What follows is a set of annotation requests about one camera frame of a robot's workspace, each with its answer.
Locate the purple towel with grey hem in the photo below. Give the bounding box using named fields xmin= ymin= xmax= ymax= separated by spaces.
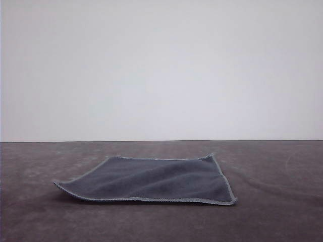
xmin=52 ymin=152 xmax=238 ymax=206

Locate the grey table cloth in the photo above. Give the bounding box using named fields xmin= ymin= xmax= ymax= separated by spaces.
xmin=0 ymin=140 xmax=323 ymax=242

